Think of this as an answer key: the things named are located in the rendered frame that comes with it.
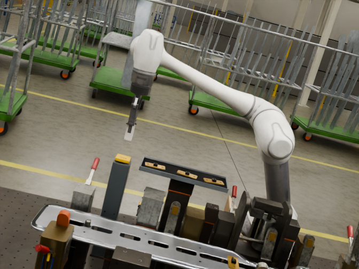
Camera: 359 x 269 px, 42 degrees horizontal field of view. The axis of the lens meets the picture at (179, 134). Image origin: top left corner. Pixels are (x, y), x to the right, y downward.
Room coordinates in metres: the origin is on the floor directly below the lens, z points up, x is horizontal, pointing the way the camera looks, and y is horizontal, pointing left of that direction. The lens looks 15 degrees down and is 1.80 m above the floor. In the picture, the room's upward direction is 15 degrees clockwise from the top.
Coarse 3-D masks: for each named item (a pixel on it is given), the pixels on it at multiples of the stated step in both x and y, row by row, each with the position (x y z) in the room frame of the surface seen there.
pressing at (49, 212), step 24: (48, 216) 1.45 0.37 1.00; (72, 216) 1.50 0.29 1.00; (96, 216) 1.54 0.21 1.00; (96, 240) 1.38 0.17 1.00; (120, 240) 1.42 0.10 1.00; (144, 240) 1.47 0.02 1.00; (168, 240) 1.51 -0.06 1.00; (192, 240) 1.56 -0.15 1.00; (192, 264) 1.40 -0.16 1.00; (216, 264) 1.44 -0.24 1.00
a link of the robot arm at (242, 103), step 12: (132, 48) 1.87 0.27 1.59; (168, 60) 1.94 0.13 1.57; (180, 72) 1.93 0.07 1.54; (192, 72) 1.91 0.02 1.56; (204, 84) 1.88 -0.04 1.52; (216, 84) 1.87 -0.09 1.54; (216, 96) 1.87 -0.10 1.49; (228, 96) 1.86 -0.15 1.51; (240, 96) 1.88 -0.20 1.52; (252, 96) 1.91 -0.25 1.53; (240, 108) 1.87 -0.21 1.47
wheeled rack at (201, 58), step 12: (240, 24) 8.15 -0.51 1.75; (288, 36) 8.20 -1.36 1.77; (300, 48) 9.17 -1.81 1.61; (312, 60) 8.22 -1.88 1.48; (240, 72) 8.17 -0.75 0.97; (192, 84) 9.05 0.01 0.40; (288, 84) 9.16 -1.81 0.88; (192, 96) 8.12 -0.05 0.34; (204, 96) 8.77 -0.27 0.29; (300, 96) 8.22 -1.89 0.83; (192, 108) 8.17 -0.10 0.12; (216, 108) 8.13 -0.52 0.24; (228, 108) 8.19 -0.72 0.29
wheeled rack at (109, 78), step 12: (108, 0) 7.33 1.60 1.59; (156, 0) 9.24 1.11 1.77; (168, 12) 7.45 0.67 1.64; (108, 36) 8.32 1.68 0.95; (120, 36) 8.80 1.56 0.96; (108, 48) 9.16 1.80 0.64; (96, 60) 7.33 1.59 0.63; (108, 72) 8.55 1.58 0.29; (120, 72) 8.90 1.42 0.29; (96, 84) 7.32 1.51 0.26; (108, 84) 7.45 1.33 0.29; (120, 84) 7.71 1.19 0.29; (132, 96) 7.40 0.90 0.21; (144, 96) 7.43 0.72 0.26
